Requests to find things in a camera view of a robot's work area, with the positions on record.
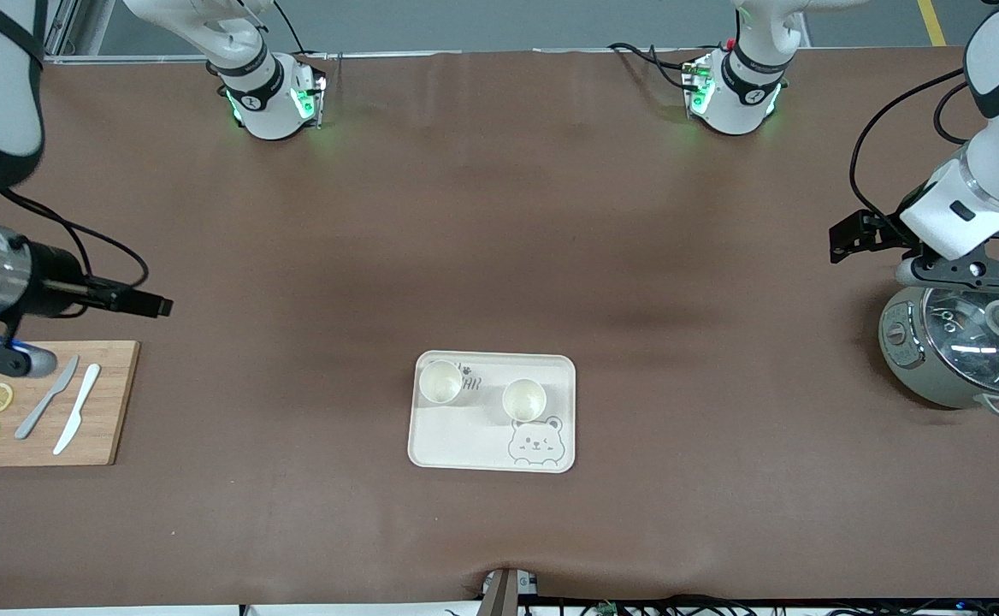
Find white plastic knife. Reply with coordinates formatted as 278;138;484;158
52;363;102;456

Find grey plastic knife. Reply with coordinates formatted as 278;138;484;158
14;355;80;441

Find black arm base cable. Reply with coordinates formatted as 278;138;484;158
273;0;308;54
606;41;697;91

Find wooden cutting board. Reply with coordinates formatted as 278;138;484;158
0;340;141;468

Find white plastic cup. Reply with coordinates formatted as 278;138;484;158
418;359;464;405

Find cream tray with bear print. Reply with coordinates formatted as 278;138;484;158
407;350;577;474

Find brown table mat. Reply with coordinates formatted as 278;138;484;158
0;47;999;610

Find metal table bracket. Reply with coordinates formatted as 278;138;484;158
478;567;541;616

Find black right arm base cable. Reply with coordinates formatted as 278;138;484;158
273;0;308;54

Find black left arm base cable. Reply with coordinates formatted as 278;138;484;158
606;41;697;91

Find glass pot lid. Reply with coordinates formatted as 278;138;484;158
923;285;999;394

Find grey pot with glass lid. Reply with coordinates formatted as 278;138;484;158
878;282;999;418

